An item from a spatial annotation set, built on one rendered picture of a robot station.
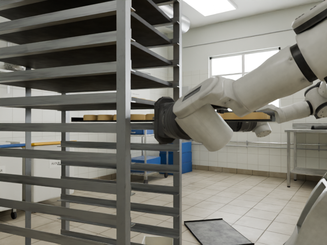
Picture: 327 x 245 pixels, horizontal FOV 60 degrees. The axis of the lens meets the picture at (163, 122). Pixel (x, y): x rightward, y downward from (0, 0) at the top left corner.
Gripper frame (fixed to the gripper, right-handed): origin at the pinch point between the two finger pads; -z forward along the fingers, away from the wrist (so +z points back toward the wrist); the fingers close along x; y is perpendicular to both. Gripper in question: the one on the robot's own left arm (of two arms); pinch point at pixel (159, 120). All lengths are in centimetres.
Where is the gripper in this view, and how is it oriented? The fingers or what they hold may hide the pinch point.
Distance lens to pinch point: 78.2
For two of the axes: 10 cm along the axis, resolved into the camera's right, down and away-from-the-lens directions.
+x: 0.0, -10.0, 0.0
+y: -9.2, 0.0, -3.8
